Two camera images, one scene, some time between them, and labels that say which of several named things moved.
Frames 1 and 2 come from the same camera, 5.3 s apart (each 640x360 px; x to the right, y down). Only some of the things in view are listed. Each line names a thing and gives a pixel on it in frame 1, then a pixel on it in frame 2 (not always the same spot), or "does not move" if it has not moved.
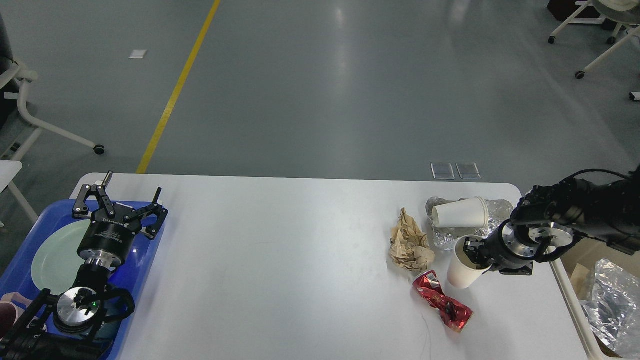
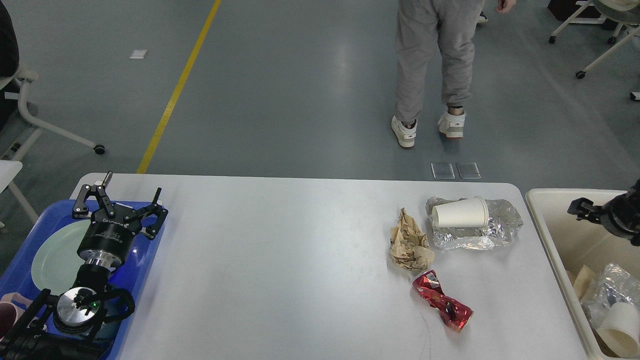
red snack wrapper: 455,314 does not move
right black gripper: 510,248 to 621,216
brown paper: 409,247 does not move
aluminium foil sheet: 614,311 does not move
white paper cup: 462,271 to 619,333
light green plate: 57,262 does not move
